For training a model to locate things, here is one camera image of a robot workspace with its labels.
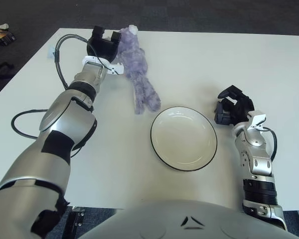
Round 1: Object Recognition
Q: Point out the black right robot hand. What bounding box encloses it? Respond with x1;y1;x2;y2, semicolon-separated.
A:
213;85;255;126

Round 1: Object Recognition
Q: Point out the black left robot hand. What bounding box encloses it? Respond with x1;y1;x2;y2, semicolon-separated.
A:
86;25;122;63

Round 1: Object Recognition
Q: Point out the purple plush doll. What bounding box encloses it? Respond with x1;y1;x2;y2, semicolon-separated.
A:
116;24;162;115

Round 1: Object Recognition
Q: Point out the white plate black rim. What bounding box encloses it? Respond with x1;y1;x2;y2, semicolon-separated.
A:
150;106;218;172

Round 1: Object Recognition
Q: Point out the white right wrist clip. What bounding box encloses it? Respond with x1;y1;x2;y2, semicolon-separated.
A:
248;111;267;130

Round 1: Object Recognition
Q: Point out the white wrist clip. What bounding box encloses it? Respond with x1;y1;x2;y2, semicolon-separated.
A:
81;56;125;76
248;111;267;130

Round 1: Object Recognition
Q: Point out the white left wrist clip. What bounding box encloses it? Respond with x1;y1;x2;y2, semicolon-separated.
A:
81;56;125;76

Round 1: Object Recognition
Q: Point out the brown black floor clutter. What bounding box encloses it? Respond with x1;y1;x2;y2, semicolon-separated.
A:
0;23;17;46

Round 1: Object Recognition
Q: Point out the black chair base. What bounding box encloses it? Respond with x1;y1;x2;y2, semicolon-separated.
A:
0;62;14;83

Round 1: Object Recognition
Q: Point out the silver robot torso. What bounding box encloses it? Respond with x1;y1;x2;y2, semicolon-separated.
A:
77;199;299;239

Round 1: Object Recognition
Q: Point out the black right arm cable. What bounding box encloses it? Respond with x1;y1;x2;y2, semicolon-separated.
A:
261;126;277;160

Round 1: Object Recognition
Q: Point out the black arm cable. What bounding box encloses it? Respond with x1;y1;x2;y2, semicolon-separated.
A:
11;34;98;157
261;126;277;160

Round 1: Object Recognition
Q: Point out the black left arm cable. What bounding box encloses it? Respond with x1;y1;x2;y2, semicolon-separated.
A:
11;34;98;157

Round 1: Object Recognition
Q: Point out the black table bracket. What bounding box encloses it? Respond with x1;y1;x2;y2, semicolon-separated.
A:
63;206;86;239

